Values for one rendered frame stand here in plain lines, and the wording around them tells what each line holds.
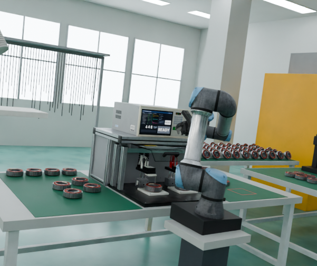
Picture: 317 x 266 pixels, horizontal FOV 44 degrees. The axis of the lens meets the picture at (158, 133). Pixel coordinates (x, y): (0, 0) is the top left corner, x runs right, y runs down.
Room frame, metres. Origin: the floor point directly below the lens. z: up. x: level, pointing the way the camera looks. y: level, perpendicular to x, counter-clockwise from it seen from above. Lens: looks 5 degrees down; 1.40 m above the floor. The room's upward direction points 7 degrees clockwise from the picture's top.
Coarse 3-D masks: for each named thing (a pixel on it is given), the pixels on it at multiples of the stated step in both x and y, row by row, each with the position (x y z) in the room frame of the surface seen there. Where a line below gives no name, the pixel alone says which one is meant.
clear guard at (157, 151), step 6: (132, 144) 2.52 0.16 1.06; (138, 144) 2.53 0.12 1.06; (144, 144) 2.56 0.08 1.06; (150, 144) 2.60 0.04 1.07; (156, 150) 2.35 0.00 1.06; (162, 150) 2.37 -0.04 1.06; (168, 150) 2.40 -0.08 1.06; (174, 150) 2.43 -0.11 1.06; (180, 150) 2.45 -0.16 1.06; (156, 156) 2.31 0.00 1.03; (162, 156) 2.34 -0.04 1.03; (168, 156) 2.36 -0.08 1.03; (174, 156) 2.39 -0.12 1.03; (180, 156) 2.42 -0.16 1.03
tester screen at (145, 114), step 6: (144, 114) 2.55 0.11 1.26; (150, 114) 2.58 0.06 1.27; (156, 114) 2.61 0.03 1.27; (162, 114) 2.64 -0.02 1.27; (168, 114) 2.66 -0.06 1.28; (144, 120) 2.56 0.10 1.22; (150, 120) 2.59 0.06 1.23; (156, 120) 2.61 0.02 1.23; (144, 126) 2.56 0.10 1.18; (156, 126) 2.61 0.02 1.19; (168, 126) 2.67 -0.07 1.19; (144, 132) 2.56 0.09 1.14; (150, 132) 2.59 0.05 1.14; (156, 132) 2.62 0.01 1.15
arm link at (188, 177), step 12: (192, 96) 2.01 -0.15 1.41; (204, 96) 2.00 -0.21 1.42; (216, 96) 1.99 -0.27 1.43; (192, 108) 2.02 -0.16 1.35; (204, 108) 1.99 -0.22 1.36; (216, 108) 2.00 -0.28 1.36; (192, 120) 2.01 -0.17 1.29; (204, 120) 1.99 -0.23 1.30; (192, 132) 1.99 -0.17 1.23; (204, 132) 1.99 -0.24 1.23; (192, 144) 1.97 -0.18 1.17; (192, 156) 1.96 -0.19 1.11; (180, 168) 1.95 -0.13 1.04; (192, 168) 1.93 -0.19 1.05; (180, 180) 1.93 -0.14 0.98; (192, 180) 1.92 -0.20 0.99
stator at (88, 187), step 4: (84, 184) 2.41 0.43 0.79; (88, 184) 2.43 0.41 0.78; (92, 184) 2.45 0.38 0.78; (96, 184) 2.45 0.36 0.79; (84, 188) 2.37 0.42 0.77; (88, 188) 2.36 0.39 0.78; (92, 188) 2.36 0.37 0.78; (96, 188) 2.37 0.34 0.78; (100, 188) 2.40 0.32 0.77; (92, 192) 2.36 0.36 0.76; (96, 192) 2.38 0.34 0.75
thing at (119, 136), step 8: (96, 128) 2.76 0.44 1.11; (104, 128) 2.81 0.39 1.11; (104, 136) 2.63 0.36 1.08; (112, 136) 2.54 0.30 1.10; (120, 136) 2.45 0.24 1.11; (128, 136) 2.48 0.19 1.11; (136, 136) 2.53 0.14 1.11; (160, 144) 2.61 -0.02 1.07; (168, 144) 2.64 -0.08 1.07; (176, 144) 2.68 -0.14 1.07; (184, 144) 2.72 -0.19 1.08
